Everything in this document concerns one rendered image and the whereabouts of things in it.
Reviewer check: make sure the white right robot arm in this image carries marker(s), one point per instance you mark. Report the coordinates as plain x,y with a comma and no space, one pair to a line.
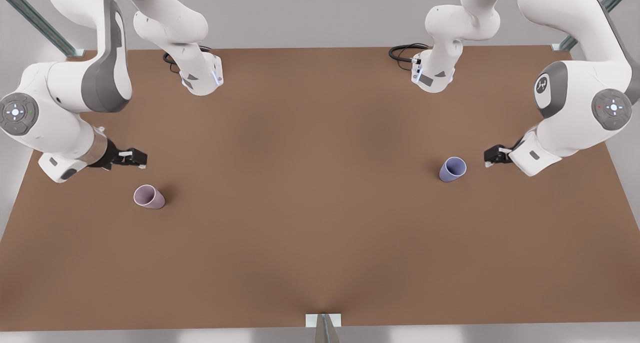
60,93

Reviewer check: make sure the purple cup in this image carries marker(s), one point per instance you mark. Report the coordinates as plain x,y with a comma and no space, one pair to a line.
452,169

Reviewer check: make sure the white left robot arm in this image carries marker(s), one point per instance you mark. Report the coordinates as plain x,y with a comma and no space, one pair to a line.
575,98

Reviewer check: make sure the silver frame post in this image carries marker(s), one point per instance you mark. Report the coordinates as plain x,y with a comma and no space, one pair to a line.
325,328
40,20
592,18

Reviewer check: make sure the pink cup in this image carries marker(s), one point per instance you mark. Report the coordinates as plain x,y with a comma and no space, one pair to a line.
148,196

